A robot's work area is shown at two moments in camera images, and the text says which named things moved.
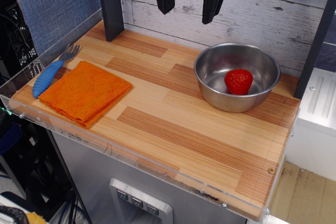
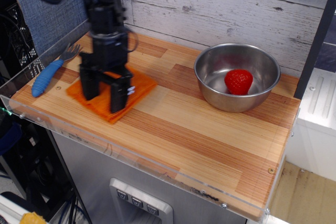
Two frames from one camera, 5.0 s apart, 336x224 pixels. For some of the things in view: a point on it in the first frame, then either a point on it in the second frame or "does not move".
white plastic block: [313, 145] does not move
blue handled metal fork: [43, 82] does not move
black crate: [19, 59] does not move
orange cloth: [82, 92] → [140, 85]
